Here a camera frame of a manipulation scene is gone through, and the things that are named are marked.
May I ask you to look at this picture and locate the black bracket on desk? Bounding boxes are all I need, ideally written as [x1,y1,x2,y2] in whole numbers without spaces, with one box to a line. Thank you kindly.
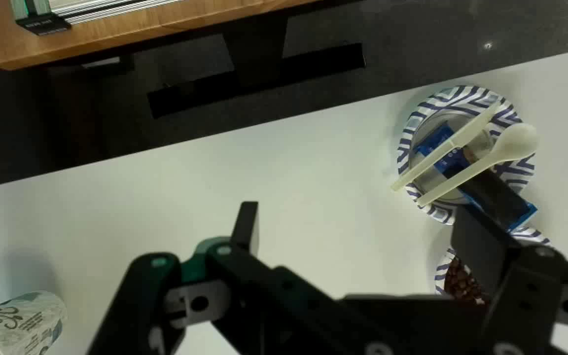
[13,12,72,37]

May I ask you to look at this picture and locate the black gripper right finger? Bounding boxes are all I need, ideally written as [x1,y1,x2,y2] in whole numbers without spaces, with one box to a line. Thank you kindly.
[449,203,568,355]

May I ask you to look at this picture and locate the striped paper bowl dark contents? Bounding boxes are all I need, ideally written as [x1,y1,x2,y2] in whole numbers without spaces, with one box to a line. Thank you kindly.
[431,225,551,311]

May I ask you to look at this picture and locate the white plastic knife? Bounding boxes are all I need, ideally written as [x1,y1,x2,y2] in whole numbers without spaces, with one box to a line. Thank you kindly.
[390,96,504,193]

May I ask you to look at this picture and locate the white plastic spoon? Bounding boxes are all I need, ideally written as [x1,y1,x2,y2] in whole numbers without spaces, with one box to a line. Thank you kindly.
[403,122,540,207]

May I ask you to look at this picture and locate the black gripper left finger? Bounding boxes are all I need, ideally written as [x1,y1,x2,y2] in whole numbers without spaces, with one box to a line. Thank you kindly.
[84,199,405,355]

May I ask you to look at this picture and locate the blue snack packet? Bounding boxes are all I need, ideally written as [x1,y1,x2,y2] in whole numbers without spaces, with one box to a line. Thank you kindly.
[413,120,540,237]

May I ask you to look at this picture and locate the paper cup with red-white contents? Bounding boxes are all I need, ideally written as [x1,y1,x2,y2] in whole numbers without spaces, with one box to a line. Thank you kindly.
[0,290,66,355]

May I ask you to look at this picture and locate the aluminium frame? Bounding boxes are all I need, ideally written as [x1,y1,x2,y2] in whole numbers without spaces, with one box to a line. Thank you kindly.
[13,0,187,27]

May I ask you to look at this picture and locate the striped paper plate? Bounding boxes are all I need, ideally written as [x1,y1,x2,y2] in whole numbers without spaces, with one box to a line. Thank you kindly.
[394,83,538,227]

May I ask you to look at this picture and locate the wooden desk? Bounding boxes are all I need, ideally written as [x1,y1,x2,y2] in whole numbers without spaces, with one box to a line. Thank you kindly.
[0,0,319,71]

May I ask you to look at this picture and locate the black desk base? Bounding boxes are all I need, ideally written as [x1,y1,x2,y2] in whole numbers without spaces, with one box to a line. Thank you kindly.
[45,12,366,166]

